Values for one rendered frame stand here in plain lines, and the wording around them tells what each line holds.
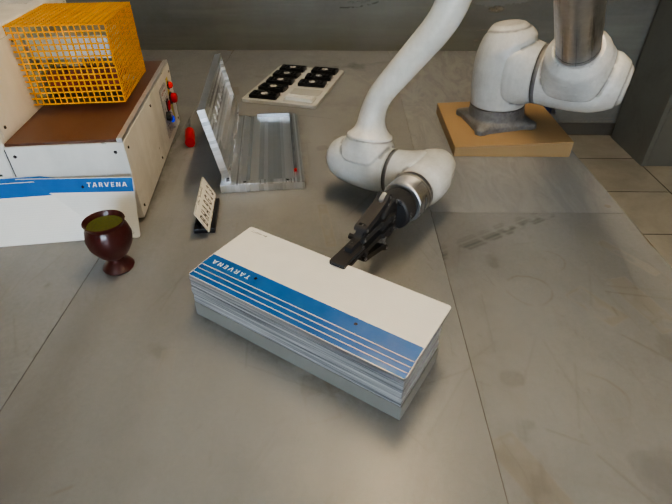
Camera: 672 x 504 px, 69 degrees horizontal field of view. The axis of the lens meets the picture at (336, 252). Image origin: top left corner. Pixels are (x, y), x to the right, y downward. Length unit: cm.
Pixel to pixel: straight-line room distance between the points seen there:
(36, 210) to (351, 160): 67
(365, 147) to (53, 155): 64
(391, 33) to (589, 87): 233
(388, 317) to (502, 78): 89
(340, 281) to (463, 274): 29
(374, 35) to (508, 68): 220
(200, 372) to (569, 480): 54
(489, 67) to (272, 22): 231
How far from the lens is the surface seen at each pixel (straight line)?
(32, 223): 120
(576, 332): 93
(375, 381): 70
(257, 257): 85
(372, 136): 108
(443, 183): 105
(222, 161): 119
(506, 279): 99
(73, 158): 114
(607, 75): 139
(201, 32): 367
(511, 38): 144
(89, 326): 95
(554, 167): 144
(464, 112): 158
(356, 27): 354
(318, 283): 78
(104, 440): 78
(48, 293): 105
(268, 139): 144
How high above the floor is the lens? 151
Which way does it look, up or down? 37 degrees down
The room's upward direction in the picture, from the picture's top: straight up
